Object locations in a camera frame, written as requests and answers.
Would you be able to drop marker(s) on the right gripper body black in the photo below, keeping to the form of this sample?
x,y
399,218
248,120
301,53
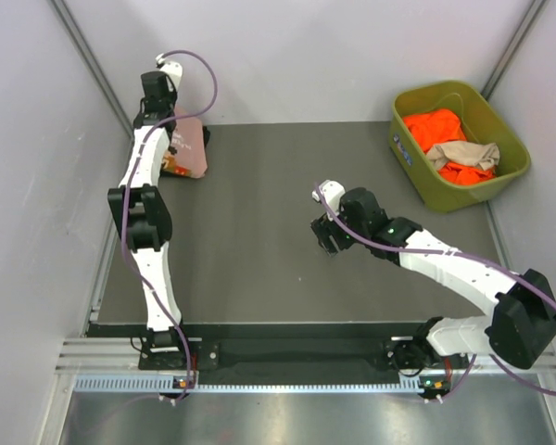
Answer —
x,y
325,229

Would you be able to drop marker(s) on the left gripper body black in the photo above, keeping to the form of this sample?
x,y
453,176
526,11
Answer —
x,y
170,100

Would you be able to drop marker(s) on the pink t shirt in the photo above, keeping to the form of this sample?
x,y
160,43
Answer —
x,y
186,154

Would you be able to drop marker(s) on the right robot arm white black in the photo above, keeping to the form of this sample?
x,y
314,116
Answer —
x,y
517,319

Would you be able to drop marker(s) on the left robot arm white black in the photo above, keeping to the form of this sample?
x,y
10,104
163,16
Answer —
x,y
142,218

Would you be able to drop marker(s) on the folded black t shirt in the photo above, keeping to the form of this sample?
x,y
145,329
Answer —
x,y
206,137

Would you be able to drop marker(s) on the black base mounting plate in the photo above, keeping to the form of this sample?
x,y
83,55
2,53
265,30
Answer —
x,y
296,352

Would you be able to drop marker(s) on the orange t shirt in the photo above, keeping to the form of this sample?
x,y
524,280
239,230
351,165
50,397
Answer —
x,y
440,126

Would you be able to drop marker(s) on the beige t shirt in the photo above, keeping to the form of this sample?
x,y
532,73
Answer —
x,y
482,157

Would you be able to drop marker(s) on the olive green plastic bin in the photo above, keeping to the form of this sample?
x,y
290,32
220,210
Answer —
x,y
481,124

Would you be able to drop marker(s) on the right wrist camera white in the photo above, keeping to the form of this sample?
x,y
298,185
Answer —
x,y
329,193

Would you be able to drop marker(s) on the left aluminium corner post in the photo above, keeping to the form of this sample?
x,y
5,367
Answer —
x,y
74,32

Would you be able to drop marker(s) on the aluminium corner post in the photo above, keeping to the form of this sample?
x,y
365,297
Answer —
x,y
525,25
74,32

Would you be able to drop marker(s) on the right aluminium corner post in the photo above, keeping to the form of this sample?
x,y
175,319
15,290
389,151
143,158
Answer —
x,y
525,25

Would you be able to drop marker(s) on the grey slotted cable duct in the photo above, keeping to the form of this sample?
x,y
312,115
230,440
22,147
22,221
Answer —
x,y
170,384

